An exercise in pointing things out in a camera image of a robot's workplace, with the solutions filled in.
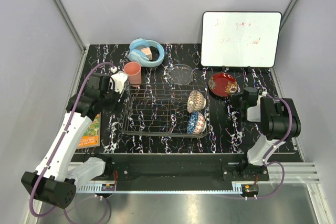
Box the red floral lacquer bowl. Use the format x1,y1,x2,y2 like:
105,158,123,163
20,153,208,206
208,72,238,97

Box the pink plastic cup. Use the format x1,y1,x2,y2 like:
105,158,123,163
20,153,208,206
124,62,142,88

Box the beige patterned bowl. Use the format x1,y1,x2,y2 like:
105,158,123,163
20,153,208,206
187,90,206,113

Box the blue triangle pattern bowl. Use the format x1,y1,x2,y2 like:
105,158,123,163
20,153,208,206
187,111,206,134

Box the clear glass bowl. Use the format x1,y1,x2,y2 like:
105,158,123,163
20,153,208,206
167,64,194,85

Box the black wire dish rack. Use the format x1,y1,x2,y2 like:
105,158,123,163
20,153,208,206
120,83,210,138

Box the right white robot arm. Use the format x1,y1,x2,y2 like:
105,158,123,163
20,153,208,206
229,88,301,180

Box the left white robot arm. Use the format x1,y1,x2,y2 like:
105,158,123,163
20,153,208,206
21,71,128,209

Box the orange treehouse book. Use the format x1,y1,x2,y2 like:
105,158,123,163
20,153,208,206
77,114,101,150

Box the light blue headphones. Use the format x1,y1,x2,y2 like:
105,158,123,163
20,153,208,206
128,38,165,68

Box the pink wooden block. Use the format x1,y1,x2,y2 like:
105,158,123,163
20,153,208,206
140,47,153,61

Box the white dry-erase board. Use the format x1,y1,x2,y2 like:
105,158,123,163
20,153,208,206
201,11,282,68

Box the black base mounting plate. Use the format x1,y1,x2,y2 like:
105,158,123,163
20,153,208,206
82,152,270,182

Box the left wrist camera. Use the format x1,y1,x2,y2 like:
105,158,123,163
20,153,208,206
87,73,110,92

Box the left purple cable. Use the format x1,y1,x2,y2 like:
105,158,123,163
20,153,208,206
28,62,118,223

